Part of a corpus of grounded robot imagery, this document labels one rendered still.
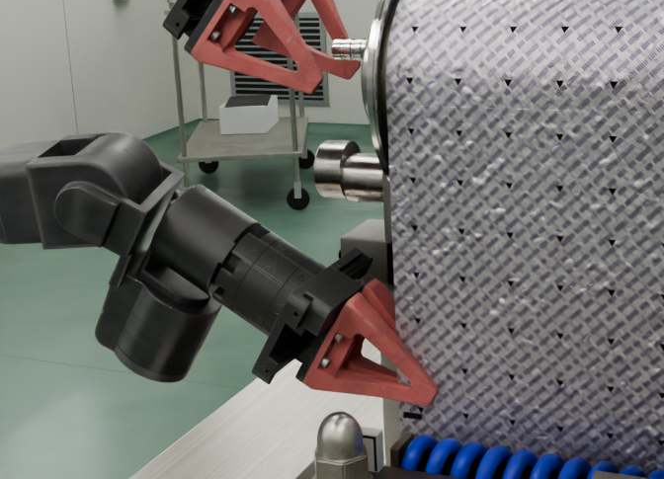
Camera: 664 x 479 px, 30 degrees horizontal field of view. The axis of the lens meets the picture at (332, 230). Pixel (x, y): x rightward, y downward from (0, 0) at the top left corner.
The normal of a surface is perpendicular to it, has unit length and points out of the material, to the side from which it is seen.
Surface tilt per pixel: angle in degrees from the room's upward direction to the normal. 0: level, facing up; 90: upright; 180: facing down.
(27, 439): 0
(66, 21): 90
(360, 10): 90
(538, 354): 90
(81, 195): 95
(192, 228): 64
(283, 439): 0
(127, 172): 59
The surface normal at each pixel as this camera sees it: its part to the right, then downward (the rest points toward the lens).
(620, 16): -0.34, -0.47
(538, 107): -0.42, 0.27
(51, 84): 0.91, 0.07
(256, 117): -0.15, 0.28
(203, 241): -0.22, -0.09
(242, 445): -0.05, -0.96
